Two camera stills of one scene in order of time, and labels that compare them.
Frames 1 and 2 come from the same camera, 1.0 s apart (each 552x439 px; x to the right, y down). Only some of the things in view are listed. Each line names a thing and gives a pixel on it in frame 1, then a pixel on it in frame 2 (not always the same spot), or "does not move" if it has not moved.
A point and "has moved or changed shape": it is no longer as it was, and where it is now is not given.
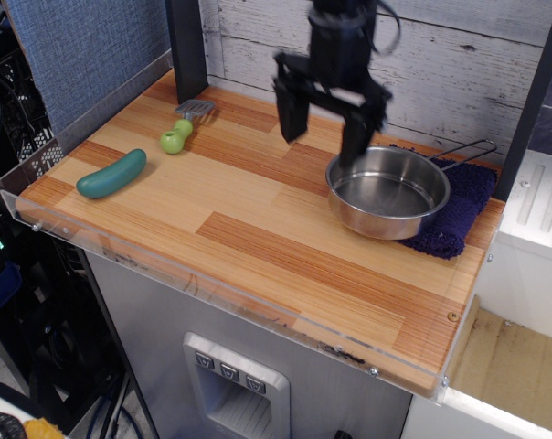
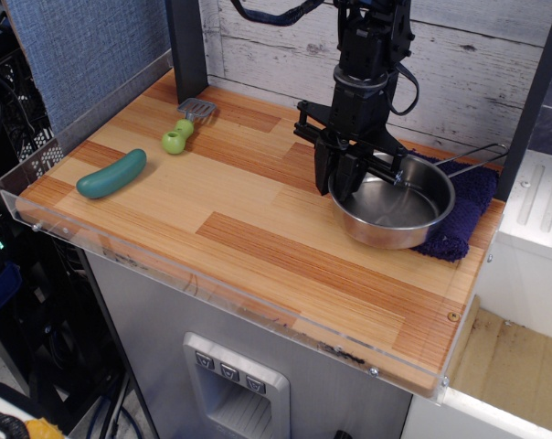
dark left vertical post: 186,40 does not move
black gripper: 339,56 to 356,123
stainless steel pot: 387,193 has moved or changed shape
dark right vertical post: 533,102 does not move
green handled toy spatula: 173,142 does not move
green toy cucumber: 112,176 does not move
